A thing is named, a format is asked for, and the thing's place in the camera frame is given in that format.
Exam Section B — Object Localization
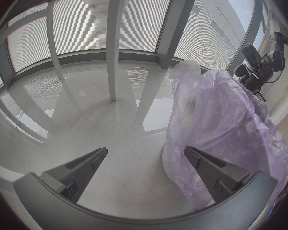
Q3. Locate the window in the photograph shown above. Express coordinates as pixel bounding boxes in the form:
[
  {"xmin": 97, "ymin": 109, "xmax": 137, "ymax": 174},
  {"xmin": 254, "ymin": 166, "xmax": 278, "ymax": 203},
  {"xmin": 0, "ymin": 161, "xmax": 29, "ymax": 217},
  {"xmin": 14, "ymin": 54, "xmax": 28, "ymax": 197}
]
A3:
[{"xmin": 0, "ymin": 0, "xmax": 267, "ymax": 91}]

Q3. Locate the grey cushioned white chair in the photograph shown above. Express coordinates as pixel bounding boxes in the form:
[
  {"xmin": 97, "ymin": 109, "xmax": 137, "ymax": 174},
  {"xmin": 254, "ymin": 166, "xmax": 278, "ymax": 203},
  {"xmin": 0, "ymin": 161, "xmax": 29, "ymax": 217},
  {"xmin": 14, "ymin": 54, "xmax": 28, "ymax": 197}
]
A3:
[{"xmin": 0, "ymin": 0, "xmax": 128, "ymax": 144}]

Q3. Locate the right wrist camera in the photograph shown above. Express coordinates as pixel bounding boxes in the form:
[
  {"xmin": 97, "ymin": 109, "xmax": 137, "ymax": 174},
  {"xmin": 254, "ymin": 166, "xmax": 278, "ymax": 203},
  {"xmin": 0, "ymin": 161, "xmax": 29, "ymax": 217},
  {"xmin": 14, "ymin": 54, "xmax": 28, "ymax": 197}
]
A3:
[{"xmin": 233, "ymin": 64, "xmax": 247, "ymax": 77}]

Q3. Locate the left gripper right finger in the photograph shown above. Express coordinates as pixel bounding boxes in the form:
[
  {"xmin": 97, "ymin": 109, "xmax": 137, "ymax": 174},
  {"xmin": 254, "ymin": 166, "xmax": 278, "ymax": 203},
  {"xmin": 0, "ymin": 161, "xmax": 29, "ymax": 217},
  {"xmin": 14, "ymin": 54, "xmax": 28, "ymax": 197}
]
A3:
[{"xmin": 184, "ymin": 146, "xmax": 250, "ymax": 203}]

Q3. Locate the white trash bin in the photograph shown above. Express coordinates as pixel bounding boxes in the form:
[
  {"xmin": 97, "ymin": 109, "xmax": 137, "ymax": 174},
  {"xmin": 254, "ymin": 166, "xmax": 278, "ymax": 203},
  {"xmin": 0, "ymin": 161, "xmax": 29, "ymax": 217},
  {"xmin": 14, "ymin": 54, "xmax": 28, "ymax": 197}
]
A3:
[{"xmin": 162, "ymin": 148, "xmax": 181, "ymax": 184}]

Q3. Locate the purple plastic bag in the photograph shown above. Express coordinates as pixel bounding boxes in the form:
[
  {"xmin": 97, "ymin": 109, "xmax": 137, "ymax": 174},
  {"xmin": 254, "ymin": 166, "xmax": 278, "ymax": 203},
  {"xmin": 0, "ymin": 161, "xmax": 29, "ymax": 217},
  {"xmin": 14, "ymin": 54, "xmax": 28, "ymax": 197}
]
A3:
[{"xmin": 166, "ymin": 60, "xmax": 288, "ymax": 210}]

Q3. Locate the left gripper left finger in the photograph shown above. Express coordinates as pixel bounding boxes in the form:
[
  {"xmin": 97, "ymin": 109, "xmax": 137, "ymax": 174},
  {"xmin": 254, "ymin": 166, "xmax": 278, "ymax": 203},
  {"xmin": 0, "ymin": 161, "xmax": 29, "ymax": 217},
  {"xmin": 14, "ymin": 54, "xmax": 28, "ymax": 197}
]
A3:
[{"xmin": 41, "ymin": 147, "xmax": 108, "ymax": 203}]

